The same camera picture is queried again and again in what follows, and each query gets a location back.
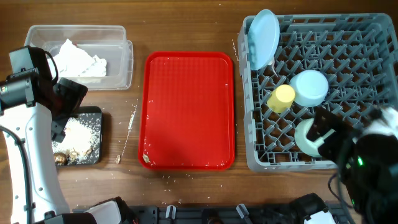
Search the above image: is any food scrap on tray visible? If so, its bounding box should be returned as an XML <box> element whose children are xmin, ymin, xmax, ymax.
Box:
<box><xmin>142</xmin><ymin>154</ymin><xmax>150</xmax><ymax>163</ymax></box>

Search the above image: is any light blue bowl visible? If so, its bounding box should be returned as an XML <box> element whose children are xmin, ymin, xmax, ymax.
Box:
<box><xmin>289</xmin><ymin>70</ymin><xmax>329</xmax><ymax>107</ymax></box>

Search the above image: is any light blue plate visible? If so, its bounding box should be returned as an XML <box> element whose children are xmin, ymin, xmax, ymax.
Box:
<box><xmin>248</xmin><ymin>9</ymin><xmax>280</xmax><ymax>70</ymax></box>

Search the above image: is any grey dishwasher rack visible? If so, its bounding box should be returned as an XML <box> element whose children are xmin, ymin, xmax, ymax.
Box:
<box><xmin>237</xmin><ymin>13</ymin><xmax>397</xmax><ymax>172</ymax></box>

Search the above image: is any yellow plastic cup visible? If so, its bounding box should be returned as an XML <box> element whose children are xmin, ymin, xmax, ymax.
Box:
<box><xmin>267</xmin><ymin>84</ymin><xmax>295</xmax><ymax>113</ymax></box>

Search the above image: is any mint green bowl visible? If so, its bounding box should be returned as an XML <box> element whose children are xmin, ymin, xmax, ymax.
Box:
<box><xmin>294</xmin><ymin>118</ymin><xmax>324</xmax><ymax>157</ymax></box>

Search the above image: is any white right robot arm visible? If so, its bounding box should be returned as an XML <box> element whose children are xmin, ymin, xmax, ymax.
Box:
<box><xmin>294</xmin><ymin>106</ymin><xmax>397</xmax><ymax>223</ymax></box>

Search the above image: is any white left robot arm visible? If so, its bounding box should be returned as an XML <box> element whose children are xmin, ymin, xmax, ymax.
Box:
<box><xmin>1</xmin><ymin>46</ymin><xmax>132</xmax><ymax>223</ymax></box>

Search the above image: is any red serving tray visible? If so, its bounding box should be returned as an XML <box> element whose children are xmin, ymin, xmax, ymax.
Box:
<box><xmin>138</xmin><ymin>51</ymin><xmax>235</xmax><ymax>170</ymax></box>

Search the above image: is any black waste tray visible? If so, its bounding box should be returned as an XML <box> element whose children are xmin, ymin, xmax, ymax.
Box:
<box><xmin>51</xmin><ymin>106</ymin><xmax>104</xmax><ymax>166</ymax></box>

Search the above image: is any white napkin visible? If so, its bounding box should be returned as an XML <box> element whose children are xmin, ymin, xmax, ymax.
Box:
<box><xmin>47</xmin><ymin>39</ymin><xmax>107</xmax><ymax>78</ymax></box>

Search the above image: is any food scrap on table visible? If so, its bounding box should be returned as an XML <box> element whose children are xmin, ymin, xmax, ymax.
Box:
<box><xmin>114</xmin><ymin>155</ymin><xmax>121</xmax><ymax>164</ymax></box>

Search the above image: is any clear plastic waste bin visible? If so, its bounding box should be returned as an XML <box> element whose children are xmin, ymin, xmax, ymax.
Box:
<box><xmin>24</xmin><ymin>25</ymin><xmax>133</xmax><ymax>90</ymax></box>

